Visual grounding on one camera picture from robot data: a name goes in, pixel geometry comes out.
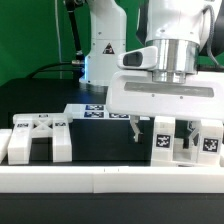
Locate white fence bar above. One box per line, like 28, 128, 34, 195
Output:
0, 129, 12, 163
0, 166, 224, 193

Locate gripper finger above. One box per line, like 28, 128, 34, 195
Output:
183, 121, 200, 149
130, 115, 143, 144

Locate white sheet with tags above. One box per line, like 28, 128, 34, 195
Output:
64, 104, 130, 120

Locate white front fence bar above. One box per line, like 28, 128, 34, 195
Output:
0, 166, 224, 193

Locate white chair seat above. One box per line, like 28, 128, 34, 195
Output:
151, 138, 221, 167

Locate white chair back frame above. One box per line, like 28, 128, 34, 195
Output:
8, 113, 73, 165

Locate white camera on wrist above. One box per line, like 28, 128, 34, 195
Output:
117, 46, 158, 70

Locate black hose behind robot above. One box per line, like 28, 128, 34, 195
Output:
63, 0, 84, 62

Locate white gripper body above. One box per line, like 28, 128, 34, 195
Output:
106, 70, 224, 122

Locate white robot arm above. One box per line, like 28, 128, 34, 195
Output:
106, 0, 224, 123

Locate black cable at base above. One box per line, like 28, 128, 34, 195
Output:
25, 59, 86, 80

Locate white left fence bar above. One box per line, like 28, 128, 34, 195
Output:
0, 129, 12, 163

